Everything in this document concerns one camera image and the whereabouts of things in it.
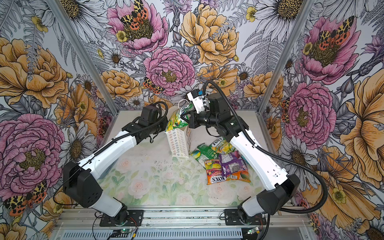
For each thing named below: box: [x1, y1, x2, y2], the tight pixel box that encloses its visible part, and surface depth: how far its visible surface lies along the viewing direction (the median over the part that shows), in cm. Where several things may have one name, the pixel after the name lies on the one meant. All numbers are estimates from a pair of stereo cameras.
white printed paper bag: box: [164, 124, 191, 158], surface depth 87 cm
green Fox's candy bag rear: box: [211, 137, 236, 155], surface depth 99 cm
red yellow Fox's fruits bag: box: [204, 159, 227, 185], surface depth 87 cm
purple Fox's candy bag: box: [219, 150, 248, 178], surface depth 89 cm
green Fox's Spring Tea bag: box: [165, 103, 194, 132], surface depth 68 cm
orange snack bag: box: [230, 170, 251, 183], surface depth 87 cm
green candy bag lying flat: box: [189, 143, 220, 169], surface depth 96 cm
